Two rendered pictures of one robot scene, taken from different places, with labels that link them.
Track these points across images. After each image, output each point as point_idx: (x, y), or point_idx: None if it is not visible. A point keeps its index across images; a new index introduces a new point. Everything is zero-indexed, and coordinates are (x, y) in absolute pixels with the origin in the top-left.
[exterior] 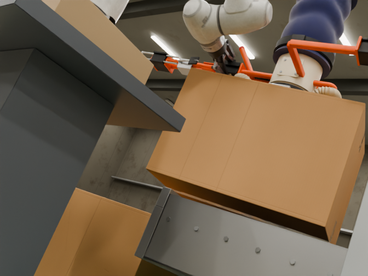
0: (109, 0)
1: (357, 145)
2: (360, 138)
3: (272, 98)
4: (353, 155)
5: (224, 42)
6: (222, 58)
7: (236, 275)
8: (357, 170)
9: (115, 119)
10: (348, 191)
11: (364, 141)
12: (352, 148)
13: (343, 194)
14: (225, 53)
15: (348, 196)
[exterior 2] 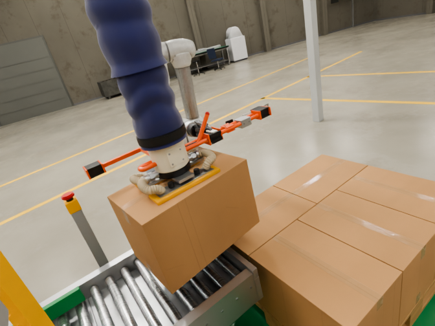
0: None
1: (122, 219)
2: (121, 215)
3: None
4: (125, 225)
5: (188, 129)
6: (197, 135)
7: None
8: (144, 238)
9: None
10: (144, 249)
11: (129, 216)
12: (119, 220)
13: (138, 248)
14: (197, 130)
15: (149, 254)
